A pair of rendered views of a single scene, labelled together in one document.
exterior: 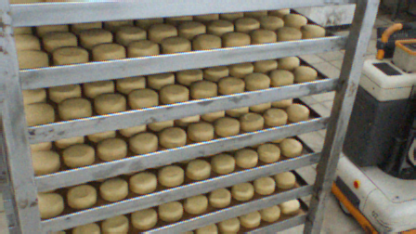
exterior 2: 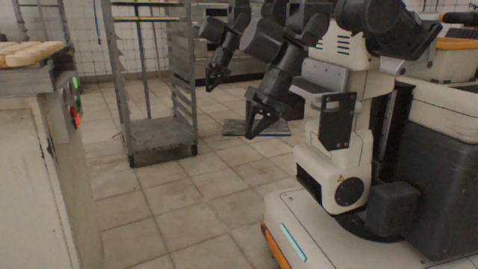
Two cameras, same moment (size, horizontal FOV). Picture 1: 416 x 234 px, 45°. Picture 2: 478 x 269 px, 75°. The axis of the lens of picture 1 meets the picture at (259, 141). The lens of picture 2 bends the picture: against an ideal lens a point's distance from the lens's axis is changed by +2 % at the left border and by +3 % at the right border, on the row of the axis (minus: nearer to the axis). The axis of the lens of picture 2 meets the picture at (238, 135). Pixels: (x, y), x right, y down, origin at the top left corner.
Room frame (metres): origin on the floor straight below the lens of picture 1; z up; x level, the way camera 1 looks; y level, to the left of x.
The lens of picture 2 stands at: (1.99, -1.82, 1.01)
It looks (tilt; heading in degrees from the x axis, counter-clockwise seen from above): 22 degrees down; 101
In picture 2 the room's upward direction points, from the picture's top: straight up
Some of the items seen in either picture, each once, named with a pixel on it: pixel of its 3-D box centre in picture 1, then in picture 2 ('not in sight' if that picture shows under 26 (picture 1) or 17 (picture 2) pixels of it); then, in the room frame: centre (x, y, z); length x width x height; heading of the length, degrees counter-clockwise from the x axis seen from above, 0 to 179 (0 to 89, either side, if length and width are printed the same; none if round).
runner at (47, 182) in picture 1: (201, 145); not in sight; (0.76, 0.11, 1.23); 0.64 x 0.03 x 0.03; 126
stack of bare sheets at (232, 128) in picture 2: not in sight; (255, 126); (1.63, 0.81, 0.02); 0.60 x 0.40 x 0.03; 11
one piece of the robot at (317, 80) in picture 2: not in sight; (315, 99); (2.04, -0.92, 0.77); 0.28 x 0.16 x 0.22; 119
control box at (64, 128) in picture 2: not in sight; (66, 104); (1.35, -1.11, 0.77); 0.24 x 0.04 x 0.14; 119
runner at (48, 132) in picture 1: (203, 102); not in sight; (0.76, 0.11, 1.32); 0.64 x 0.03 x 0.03; 126
